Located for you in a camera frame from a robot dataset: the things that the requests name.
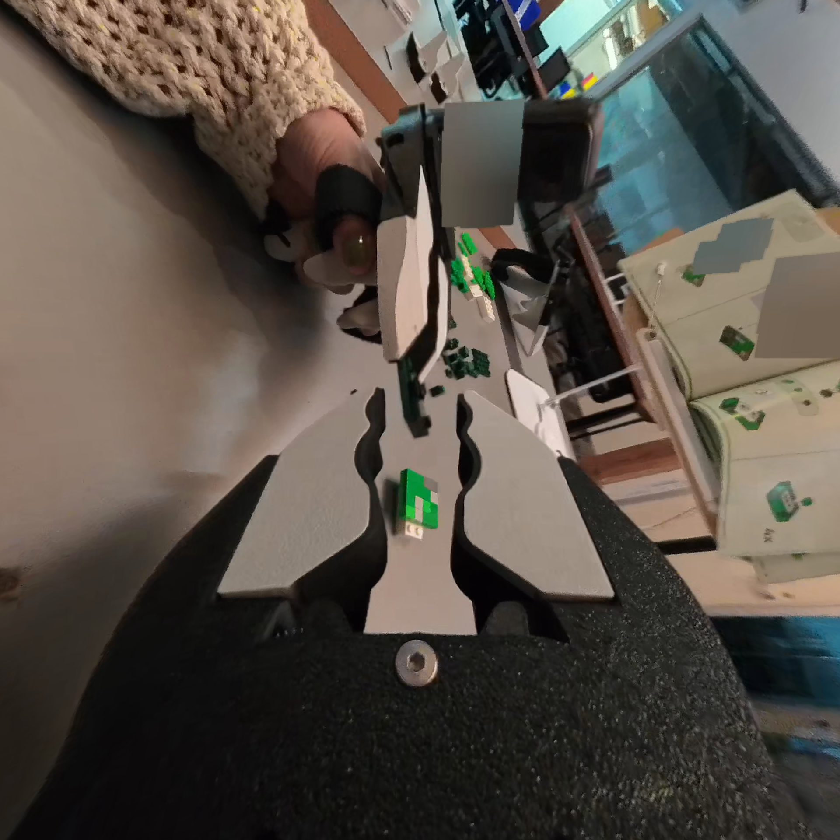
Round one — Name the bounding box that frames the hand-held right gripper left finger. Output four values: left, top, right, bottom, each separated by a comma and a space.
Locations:
217, 387, 389, 632

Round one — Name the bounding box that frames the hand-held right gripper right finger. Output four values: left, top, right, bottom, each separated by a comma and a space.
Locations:
450, 391, 616, 632

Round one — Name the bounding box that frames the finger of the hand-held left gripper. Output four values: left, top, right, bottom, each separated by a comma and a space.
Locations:
415, 196, 452, 403
378, 167, 437, 364

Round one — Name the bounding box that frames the dark green lego plate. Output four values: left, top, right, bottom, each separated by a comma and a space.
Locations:
397, 357, 434, 439

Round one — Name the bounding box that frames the green and white lego assembly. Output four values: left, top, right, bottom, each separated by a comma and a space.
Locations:
392, 467, 441, 542

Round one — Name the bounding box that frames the person's left forearm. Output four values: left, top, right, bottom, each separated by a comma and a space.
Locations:
0, 0, 367, 221

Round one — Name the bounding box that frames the pile of green white lego bricks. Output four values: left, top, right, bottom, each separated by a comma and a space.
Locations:
449, 231, 498, 324

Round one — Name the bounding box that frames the pile of dark green lego pieces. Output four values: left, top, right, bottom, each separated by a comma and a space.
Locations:
441, 338, 493, 382

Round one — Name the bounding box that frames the lego instruction booklet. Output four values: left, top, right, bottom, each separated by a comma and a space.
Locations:
617, 189, 840, 585

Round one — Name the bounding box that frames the person's left hand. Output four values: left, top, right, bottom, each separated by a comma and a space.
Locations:
266, 108, 385, 278

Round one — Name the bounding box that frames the clear plastic bag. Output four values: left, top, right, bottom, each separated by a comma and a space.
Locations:
491, 248, 567, 357

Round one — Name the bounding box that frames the black monitor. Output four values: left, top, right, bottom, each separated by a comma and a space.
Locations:
535, 47, 573, 89

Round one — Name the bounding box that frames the white tray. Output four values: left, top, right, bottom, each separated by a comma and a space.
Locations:
504, 369, 573, 460

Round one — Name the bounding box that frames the glass partition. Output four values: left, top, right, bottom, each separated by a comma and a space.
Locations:
591, 13, 821, 253

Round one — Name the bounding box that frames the white book stand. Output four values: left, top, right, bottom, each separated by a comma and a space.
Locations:
633, 261, 719, 532

